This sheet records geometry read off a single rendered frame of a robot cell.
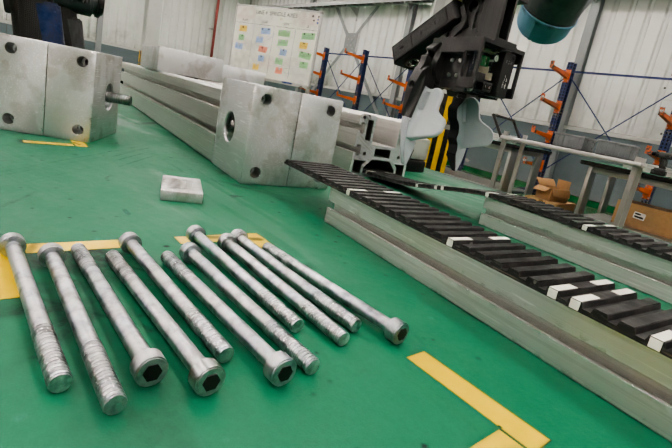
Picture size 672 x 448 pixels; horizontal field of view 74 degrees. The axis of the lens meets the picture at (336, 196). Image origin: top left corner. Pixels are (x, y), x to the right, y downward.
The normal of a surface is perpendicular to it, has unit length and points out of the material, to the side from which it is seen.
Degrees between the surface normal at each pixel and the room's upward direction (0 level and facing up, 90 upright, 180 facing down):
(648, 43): 90
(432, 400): 0
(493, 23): 90
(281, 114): 90
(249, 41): 90
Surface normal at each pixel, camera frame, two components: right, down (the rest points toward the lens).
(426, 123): -0.73, -0.32
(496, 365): 0.19, -0.96
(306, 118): 0.53, 0.28
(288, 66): -0.51, 0.08
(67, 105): 0.19, 0.25
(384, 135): -0.83, -0.04
